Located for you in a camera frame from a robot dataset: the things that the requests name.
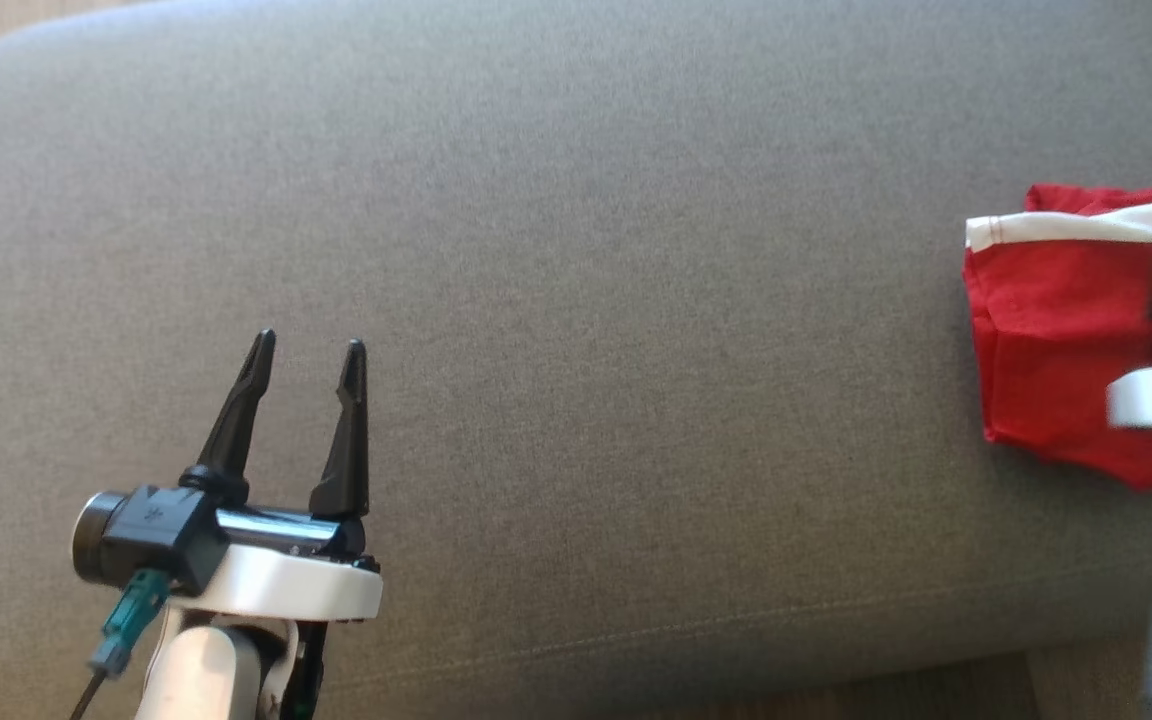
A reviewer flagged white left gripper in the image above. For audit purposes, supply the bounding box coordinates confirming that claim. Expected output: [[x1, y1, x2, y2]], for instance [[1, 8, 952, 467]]
[[172, 329, 385, 624]]

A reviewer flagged red jersey with number print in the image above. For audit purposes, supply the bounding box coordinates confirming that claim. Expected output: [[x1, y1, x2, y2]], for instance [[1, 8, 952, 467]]
[[964, 180, 1152, 492]]

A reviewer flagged grey fabric sofa seat cushion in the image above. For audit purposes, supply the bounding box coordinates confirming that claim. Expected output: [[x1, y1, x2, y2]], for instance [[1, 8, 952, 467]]
[[0, 0, 1152, 720]]

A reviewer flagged teal-plug left camera cable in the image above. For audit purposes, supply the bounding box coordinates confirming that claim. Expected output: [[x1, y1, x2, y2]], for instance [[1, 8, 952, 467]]
[[66, 568, 173, 720]]

